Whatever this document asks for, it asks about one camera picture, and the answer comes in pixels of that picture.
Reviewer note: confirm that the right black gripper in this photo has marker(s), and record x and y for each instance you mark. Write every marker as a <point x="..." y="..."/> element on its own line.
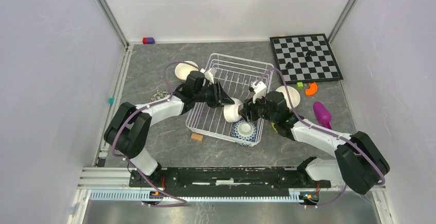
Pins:
<point x="249" y="106"/>

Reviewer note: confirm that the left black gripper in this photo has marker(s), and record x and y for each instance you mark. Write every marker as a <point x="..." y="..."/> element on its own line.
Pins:
<point x="221" y="98"/>

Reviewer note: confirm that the plain white bowl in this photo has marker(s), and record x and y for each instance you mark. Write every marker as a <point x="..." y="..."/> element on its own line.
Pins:
<point x="231" y="111"/>

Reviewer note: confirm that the yellow-green bowl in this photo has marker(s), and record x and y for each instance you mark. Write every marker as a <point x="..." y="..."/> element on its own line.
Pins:
<point x="273" y="126"/>

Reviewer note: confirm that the white bowl outside rack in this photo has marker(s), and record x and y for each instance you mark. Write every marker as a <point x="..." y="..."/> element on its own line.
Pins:
<point x="291" y="95"/>

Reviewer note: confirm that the blue patterned bowl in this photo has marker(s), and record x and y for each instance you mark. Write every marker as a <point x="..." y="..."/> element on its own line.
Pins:
<point x="245" y="132"/>

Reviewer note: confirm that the beige bowl with leaf motif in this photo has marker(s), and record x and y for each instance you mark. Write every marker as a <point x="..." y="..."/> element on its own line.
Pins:
<point x="182" y="70"/>

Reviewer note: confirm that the red floral pattern bowl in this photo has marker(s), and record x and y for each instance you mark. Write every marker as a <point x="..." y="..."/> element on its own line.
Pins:
<point x="159" y="96"/>

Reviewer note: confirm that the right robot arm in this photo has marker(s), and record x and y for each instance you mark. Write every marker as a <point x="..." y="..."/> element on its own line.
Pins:
<point x="361" y="164"/>

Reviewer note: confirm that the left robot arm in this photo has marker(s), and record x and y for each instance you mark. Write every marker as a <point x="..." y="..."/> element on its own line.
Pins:
<point x="128" y="130"/>

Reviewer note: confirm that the small green cube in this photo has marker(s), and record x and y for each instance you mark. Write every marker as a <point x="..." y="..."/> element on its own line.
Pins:
<point x="299" y="85"/>

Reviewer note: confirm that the orange curved toy piece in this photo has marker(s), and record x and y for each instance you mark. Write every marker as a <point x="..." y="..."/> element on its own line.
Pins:
<point x="312" y="89"/>

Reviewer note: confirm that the black chess piece lower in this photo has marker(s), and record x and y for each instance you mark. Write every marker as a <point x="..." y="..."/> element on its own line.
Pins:
<point x="289" y="65"/>

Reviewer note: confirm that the small wooden block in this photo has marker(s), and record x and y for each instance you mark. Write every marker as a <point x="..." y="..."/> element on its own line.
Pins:
<point x="197" y="137"/>

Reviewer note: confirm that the purple plastic scoop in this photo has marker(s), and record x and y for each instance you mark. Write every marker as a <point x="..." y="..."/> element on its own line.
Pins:
<point x="323" y="116"/>

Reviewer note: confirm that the black and white chessboard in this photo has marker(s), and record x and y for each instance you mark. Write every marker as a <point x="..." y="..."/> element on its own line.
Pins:
<point x="320" y="67"/>

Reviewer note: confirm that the red and purple block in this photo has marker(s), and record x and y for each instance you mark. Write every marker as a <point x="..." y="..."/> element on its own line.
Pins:
<point x="148" y="40"/>

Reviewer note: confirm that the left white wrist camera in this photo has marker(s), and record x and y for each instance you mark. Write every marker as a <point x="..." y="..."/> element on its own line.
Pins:
<point x="209" y="74"/>

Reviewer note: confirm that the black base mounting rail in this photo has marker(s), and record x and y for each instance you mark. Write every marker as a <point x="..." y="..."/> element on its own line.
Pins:
<point x="234" y="181"/>

